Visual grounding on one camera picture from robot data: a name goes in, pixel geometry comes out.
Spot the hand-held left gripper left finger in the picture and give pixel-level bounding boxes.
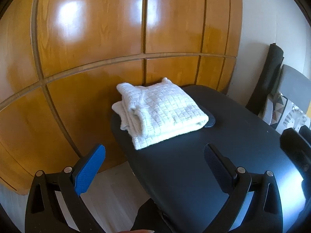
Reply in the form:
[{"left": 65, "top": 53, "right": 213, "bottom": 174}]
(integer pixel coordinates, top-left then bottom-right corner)
[{"left": 24, "top": 144, "right": 106, "bottom": 233}]

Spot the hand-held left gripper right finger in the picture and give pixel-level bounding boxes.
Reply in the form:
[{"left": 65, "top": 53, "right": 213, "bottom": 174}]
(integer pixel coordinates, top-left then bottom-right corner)
[{"left": 203, "top": 143, "right": 283, "bottom": 233}]

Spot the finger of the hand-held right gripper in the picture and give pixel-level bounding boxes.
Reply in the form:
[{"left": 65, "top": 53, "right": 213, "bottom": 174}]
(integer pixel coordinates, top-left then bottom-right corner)
[{"left": 279, "top": 125, "right": 311, "bottom": 175}]

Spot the dark cloth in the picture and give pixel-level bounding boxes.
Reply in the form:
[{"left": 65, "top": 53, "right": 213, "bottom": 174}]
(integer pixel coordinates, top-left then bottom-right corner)
[{"left": 131, "top": 198, "right": 175, "bottom": 233}]

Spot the white knitted folded sweater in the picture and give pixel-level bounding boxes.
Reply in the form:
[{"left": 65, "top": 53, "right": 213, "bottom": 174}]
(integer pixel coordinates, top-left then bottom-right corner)
[{"left": 112, "top": 77, "right": 209, "bottom": 150}]

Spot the grey yellow blue sofa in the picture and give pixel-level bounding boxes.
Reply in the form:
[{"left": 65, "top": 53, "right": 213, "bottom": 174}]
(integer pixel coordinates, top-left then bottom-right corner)
[{"left": 277, "top": 64, "right": 311, "bottom": 131}]

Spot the black rolled mat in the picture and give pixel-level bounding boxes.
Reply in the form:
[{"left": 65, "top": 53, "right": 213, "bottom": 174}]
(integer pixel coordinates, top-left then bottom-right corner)
[{"left": 245, "top": 43, "right": 285, "bottom": 116}]

